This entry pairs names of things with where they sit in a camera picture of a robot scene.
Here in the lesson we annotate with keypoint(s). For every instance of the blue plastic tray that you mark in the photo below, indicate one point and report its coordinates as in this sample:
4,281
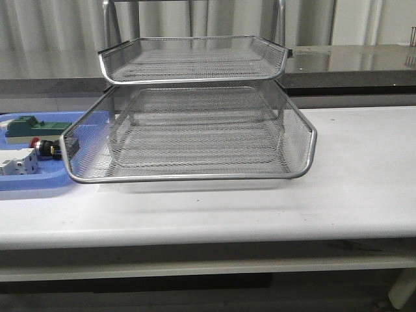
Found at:
51,173

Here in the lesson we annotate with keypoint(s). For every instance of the dark countertop bench behind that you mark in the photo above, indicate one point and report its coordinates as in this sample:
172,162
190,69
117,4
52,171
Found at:
310,71

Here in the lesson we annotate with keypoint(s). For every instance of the red emergency stop button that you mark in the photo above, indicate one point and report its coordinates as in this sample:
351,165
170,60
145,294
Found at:
46,149

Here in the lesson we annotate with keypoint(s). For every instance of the green and beige module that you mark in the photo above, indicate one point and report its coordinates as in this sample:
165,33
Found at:
24,128

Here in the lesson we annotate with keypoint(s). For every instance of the white table leg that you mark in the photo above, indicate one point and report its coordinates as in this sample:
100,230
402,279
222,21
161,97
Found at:
403,288

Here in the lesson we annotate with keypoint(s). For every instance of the silver mesh tray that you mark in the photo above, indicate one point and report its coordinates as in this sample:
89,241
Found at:
189,132
144,61

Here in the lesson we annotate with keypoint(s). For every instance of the white circuit breaker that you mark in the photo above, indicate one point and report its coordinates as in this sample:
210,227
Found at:
19,162

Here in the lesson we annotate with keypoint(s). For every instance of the silver metal rack frame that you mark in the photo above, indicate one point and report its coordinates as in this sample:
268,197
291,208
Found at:
282,19

